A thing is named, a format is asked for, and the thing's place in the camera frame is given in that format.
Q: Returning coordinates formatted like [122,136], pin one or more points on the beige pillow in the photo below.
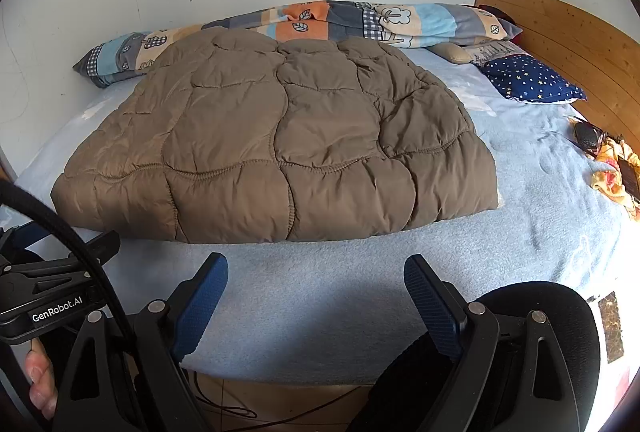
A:
[455,52]

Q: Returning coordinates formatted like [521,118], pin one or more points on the blue star-print pillow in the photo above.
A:
[530,80]

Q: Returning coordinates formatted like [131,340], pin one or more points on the yellow orange cloth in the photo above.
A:
[607,177]

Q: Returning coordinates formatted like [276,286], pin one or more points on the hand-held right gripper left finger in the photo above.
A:
[200,307]

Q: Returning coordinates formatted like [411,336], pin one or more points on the rolled patchwork quilt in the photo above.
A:
[320,20]

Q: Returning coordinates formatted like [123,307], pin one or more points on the dark red cloth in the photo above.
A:
[495,12]

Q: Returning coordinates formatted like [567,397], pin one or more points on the person's left hand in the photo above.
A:
[40,377]

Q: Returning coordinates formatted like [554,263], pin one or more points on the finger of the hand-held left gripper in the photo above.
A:
[102,247]
[25,234]

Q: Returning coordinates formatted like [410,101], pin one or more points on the small dark object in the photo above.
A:
[589,136]

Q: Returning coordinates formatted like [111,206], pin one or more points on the brown quilted hooded jacket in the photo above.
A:
[250,137]

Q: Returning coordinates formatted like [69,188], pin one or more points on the wooden headboard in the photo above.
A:
[575,42]

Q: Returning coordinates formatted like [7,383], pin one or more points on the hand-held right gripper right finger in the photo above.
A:
[432,307]

